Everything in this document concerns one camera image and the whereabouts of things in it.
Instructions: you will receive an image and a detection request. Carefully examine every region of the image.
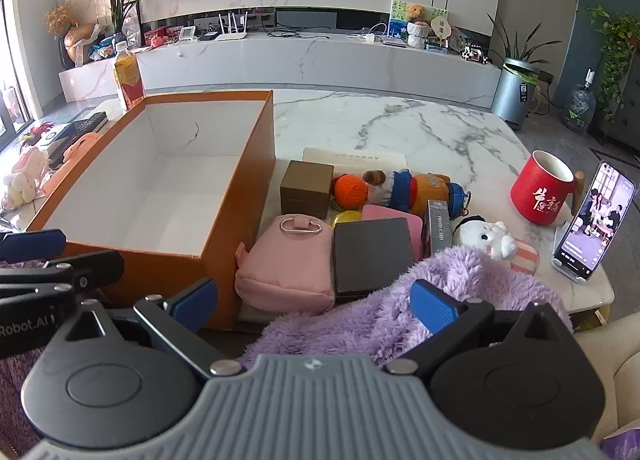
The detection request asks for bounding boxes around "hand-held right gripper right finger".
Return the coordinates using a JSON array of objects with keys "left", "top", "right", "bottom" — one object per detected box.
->
[{"left": 385, "top": 279, "right": 583, "bottom": 377}]

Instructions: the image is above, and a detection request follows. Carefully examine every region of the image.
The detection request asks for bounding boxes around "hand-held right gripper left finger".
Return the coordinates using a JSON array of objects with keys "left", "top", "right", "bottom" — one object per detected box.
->
[{"left": 47, "top": 277, "right": 246, "bottom": 381}]

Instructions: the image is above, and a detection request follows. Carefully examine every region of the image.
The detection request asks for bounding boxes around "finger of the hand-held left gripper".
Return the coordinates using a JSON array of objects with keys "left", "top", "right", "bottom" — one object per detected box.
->
[
  {"left": 0, "top": 251, "right": 124, "bottom": 300},
  {"left": 0, "top": 229, "right": 67, "bottom": 263}
]

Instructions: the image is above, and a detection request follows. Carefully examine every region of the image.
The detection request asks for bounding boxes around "grey card box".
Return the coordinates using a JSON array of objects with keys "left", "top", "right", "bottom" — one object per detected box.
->
[{"left": 422, "top": 199, "right": 457, "bottom": 258}]

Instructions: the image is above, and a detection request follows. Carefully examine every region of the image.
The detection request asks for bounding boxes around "white lamb plush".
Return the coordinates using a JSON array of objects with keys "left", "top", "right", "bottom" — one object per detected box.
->
[{"left": 452, "top": 215, "right": 539, "bottom": 276}]

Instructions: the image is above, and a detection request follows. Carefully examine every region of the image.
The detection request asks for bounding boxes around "pink fabric pouch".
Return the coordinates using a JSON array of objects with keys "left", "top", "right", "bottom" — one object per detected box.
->
[{"left": 234, "top": 214, "right": 337, "bottom": 315}]

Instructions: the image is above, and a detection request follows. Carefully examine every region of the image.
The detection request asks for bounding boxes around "pink plastic case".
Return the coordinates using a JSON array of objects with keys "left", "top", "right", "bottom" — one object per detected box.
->
[{"left": 361, "top": 204, "right": 424, "bottom": 261}]

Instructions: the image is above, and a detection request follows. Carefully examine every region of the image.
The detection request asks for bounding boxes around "orange cardboard box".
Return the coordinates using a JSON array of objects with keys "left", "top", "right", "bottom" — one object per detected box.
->
[{"left": 27, "top": 89, "right": 277, "bottom": 332}]

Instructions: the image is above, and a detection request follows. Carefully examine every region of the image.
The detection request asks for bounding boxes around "brown bear plush keychain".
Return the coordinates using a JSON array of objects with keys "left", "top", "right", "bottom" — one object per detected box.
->
[{"left": 362, "top": 169, "right": 472, "bottom": 230}]

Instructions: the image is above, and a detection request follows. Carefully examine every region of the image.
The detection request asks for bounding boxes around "orange crochet ball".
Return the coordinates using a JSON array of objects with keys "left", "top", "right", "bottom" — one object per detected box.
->
[{"left": 332, "top": 174, "right": 372, "bottom": 212}]

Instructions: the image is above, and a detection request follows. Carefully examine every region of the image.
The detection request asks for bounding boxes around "small brown box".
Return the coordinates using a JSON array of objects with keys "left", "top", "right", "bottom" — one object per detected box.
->
[{"left": 279, "top": 160, "right": 335, "bottom": 218}]

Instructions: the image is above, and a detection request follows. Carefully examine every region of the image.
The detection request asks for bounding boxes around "long white box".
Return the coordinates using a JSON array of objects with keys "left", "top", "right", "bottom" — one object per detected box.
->
[{"left": 302, "top": 147, "right": 409, "bottom": 177}]

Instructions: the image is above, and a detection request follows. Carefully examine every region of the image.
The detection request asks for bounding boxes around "purple fuzzy blanket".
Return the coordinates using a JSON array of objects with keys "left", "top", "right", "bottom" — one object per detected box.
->
[{"left": 0, "top": 244, "right": 575, "bottom": 441}]

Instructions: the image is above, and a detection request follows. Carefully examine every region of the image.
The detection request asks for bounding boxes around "pink white bunny plush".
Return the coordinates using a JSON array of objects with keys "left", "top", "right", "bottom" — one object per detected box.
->
[{"left": 1, "top": 146, "right": 50, "bottom": 210}]

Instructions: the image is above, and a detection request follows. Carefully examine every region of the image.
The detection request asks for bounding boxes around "white and blue box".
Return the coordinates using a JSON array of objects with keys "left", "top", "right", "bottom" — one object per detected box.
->
[{"left": 35, "top": 122, "right": 76, "bottom": 153}]

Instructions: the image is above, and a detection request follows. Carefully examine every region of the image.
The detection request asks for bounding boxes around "red feather shuttlecock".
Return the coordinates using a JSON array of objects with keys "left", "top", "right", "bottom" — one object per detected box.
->
[{"left": 19, "top": 122, "right": 56, "bottom": 146}]

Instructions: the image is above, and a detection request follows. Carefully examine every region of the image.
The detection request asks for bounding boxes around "white phone stand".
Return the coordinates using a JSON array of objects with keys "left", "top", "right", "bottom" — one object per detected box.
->
[{"left": 550, "top": 220, "right": 601, "bottom": 286}]

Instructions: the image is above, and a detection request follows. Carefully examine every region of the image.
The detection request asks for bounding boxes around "red paper cup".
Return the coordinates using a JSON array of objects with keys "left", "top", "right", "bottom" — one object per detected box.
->
[{"left": 510, "top": 150, "right": 585, "bottom": 227}]

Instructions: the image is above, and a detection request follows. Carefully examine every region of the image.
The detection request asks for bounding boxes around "smartphone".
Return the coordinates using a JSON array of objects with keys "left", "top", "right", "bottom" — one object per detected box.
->
[{"left": 554, "top": 161, "right": 637, "bottom": 282}]

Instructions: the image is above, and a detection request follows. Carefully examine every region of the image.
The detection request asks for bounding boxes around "glass sliding door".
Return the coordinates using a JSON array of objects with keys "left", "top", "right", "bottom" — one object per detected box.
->
[{"left": 0, "top": 0, "right": 32, "bottom": 141}]

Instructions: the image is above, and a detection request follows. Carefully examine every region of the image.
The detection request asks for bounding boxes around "beige sofa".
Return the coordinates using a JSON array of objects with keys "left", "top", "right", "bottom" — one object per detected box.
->
[{"left": 574, "top": 312, "right": 640, "bottom": 443}]

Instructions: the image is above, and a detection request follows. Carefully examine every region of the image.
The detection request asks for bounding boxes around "yellow red drink bottle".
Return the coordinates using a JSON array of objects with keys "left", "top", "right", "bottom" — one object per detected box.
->
[{"left": 113, "top": 41, "right": 147, "bottom": 113}]

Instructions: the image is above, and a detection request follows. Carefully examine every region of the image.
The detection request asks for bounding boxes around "brown gourd vase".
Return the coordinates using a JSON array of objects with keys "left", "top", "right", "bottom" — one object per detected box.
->
[{"left": 60, "top": 22, "right": 103, "bottom": 68}]

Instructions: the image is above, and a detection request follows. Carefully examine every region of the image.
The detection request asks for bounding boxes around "dried flower bunch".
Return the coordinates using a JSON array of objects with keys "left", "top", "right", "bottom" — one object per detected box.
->
[{"left": 44, "top": 2, "right": 81, "bottom": 36}]

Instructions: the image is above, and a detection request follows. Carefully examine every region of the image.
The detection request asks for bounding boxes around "clear water jug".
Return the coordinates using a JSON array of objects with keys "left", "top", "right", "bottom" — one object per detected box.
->
[{"left": 565, "top": 68, "right": 599, "bottom": 136}]

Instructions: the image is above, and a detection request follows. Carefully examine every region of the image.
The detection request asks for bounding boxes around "tall-leaf plant in vase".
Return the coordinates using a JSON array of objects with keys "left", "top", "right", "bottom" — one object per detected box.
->
[{"left": 107, "top": 0, "right": 151, "bottom": 36}]

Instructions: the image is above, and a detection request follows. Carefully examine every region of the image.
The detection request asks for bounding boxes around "black white cow toy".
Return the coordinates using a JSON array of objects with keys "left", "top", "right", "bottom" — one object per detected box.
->
[{"left": 459, "top": 44, "right": 493, "bottom": 64}]

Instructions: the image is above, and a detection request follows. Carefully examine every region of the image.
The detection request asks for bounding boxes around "white marble television cabinet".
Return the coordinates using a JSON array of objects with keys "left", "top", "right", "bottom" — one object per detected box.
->
[{"left": 58, "top": 31, "right": 502, "bottom": 111}]

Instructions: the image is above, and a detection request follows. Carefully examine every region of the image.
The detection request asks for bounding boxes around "white router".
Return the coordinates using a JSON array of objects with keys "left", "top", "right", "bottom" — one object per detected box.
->
[{"left": 214, "top": 11, "right": 251, "bottom": 42}]

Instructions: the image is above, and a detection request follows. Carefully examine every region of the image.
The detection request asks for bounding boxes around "round paper fan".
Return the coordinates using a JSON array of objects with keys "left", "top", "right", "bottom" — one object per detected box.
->
[{"left": 446, "top": 26, "right": 474, "bottom": 54}]

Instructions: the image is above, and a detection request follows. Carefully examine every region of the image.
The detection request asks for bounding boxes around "teddy bear on shelf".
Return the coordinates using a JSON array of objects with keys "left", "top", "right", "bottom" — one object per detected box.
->
[{"left": 406, "top": 21, "right": 432, "bottom": 49}]

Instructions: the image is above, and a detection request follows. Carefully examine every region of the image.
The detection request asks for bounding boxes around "long-leaf potted plant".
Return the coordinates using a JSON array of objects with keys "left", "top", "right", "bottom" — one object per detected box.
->
[{"left": 487, "top": 12, "right": 551, "bottom": 86}]

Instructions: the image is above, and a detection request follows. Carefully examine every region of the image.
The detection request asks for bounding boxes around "green picture card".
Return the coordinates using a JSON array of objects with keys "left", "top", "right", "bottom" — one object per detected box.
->
[{"left": 389, "top": 0, "right": 449, "bottom": 41}]

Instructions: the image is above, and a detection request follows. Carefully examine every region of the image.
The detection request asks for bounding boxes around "hanging green vine plant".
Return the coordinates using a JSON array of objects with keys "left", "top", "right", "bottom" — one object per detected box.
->
[{"left": 585, "top": 5, "right": 640, "bottom": 122}]

